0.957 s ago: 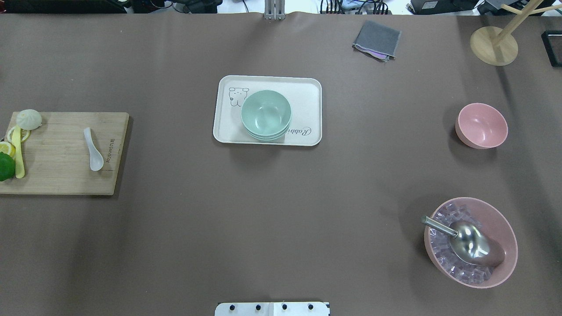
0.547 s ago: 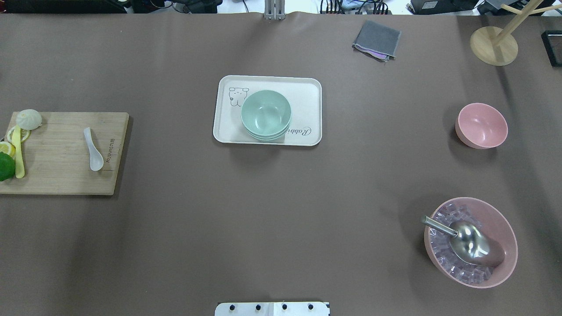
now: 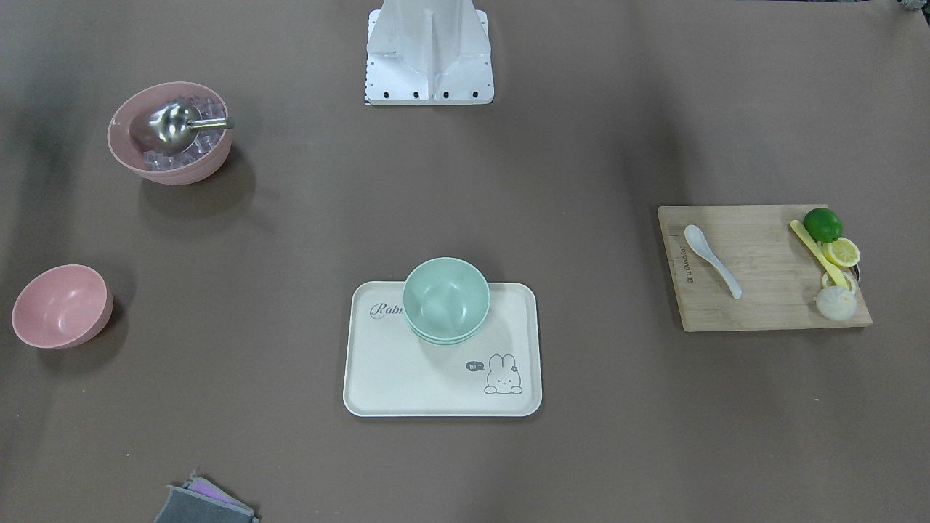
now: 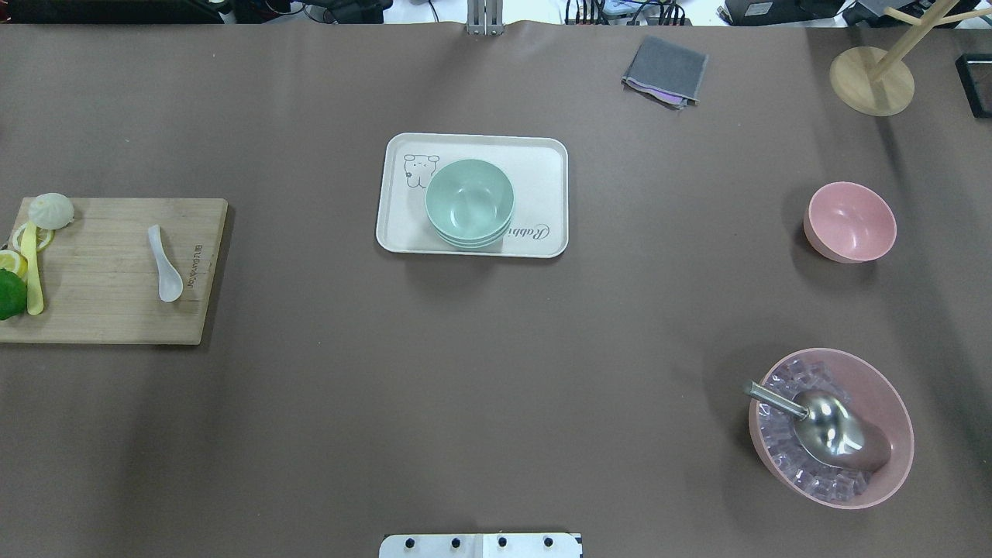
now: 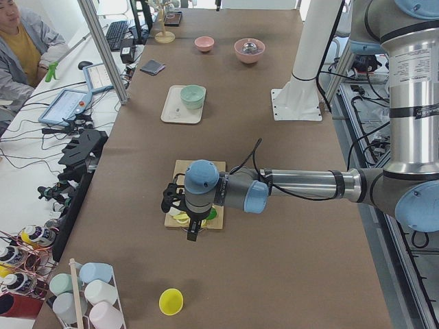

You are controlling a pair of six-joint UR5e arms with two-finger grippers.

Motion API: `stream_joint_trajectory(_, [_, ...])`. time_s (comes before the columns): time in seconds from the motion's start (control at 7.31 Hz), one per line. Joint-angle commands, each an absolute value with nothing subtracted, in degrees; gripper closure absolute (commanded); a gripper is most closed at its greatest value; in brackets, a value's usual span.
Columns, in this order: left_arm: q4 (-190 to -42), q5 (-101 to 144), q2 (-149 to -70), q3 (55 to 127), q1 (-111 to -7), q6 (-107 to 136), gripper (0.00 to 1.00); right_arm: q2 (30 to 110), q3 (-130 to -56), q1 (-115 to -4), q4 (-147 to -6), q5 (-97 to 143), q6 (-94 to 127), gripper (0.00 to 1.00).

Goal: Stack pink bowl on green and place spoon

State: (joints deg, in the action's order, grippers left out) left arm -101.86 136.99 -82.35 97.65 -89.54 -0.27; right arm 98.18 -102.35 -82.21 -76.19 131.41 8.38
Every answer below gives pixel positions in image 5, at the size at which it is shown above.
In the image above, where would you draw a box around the green lime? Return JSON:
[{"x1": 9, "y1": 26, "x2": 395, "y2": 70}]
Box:
[{"x1": 206, "y1": 206, "x2": 217, "y2": 221}]

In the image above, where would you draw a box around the seated person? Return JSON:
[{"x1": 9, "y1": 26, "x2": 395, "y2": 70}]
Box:
[{"x1": 1, "y1": 1, "x2": 69, "y2": 114}]

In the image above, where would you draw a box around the lemon slice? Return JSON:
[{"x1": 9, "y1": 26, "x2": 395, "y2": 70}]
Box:
[{"x1": 173, "y1": 213, "x2": 207, "y2": 228}]

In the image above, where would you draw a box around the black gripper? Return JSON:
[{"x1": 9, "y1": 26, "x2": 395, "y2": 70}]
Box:
[{"x1": 161, "y1": 173, "x2": 187, "y2": 213}]

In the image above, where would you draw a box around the small pink bowl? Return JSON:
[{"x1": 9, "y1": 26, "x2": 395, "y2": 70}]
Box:
[{"x1": 194, "y1": 36, "x2": 215, "y2": 53}]

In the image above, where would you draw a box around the black tool rack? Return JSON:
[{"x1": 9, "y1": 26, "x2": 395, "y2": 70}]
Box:
[{"x1": 52, "y1": 129, "x2": 108, "y2": 263}]

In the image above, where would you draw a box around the top green bowl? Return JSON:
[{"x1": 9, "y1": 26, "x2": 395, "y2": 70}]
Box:
[{"x1": 180, "y1": 85, "x2": 206, "y2": 103}]

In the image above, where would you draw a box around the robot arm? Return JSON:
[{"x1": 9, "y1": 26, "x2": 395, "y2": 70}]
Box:
[{"x1": 161, "y1": 1, "x2": 438, "y2": 241}]

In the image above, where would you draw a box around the large pink ice bowl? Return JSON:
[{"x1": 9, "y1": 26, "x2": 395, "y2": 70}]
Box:
[{"x1": 234, "y1": 38, "x2": 265, "y2": 64}]

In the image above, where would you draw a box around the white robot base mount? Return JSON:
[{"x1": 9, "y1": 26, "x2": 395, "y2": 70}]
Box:
[{"x1": 272, "y1": 0, "x2": 343, "y2": 121}]

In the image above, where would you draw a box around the wooden cup rack pole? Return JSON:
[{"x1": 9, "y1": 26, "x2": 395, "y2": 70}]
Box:
[{"x1": 69, "y1": 258, "x2": 84, "y2": 329}]

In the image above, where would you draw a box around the cream rabbit serving tray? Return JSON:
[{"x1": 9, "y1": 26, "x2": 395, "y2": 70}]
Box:
[{"x1": 161, "y1": 85, "x2": 204, "y2": 124}]

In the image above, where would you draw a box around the blue teach pendant tablet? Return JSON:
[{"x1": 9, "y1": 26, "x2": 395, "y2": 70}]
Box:
[{"x1": 38, "y1": 88, "x2": 93, "y2": 126}]

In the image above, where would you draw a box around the wooden mug tree stand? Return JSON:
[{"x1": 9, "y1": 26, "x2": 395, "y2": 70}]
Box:
[{"x1": 146, "y1": 0, "x2": 180, "y2": 44}]

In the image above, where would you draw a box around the black tray at edge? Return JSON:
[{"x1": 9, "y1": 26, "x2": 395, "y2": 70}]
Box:
[{"x1": 164, "y1": 12, "x2": 182, "y2": 27}]

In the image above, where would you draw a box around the mint green cup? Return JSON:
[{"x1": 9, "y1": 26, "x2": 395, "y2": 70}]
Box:
[{"x1": 49, "y1": 273, "x2": 73, "y2": 296}]

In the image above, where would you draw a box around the light blue cup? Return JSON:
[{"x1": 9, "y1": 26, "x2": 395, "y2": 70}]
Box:
[{"x1": 79, "y1": 263, "x2": 112, "y2": 284}]

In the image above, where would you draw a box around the aluminium frame post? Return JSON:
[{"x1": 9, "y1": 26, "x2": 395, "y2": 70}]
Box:
[{"x1": 78, "y1": 0, "x2": 128, "y2": 105}]

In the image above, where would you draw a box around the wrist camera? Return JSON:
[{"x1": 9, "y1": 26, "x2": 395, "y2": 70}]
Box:
[{"x1": 187, "y1": 217, "x2": 202, "y2": 242}]

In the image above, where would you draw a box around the black computer mouse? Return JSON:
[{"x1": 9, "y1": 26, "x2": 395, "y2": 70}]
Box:
[{"x1": 78, "y1": 60, "x2": 93, "y2": 70}]

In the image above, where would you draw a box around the white cup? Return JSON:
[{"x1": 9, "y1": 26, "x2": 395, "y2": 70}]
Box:
[{"x1": 84, "y1": 280, "x2": 118, "y2": 305}]

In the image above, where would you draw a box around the grey folded cloth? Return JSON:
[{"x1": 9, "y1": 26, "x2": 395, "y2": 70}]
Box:
[{"x1": 140, "y1": 59, "x2": 166, "y2": 75}]

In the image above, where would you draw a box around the yellow bottle in wire basket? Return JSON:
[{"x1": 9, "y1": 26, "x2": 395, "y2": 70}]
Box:
[{"x1": 21, "y1": 226, "x2": 56, "y2": 247}]

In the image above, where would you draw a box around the bamboo cutting board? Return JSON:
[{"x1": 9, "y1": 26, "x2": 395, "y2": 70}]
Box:
[{"x1": 164, "y1": 160, "x2": 226, "y2": 230}]

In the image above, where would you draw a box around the pink cup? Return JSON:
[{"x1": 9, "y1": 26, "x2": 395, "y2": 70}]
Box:
[{"x1": 89, "y1": 301, "x2": 123, "y2": 329}]

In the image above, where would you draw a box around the black keyboard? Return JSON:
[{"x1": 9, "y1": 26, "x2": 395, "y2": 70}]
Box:
[{"x1": 105, "y1": 21, "x2": 128, "y2": 51}]

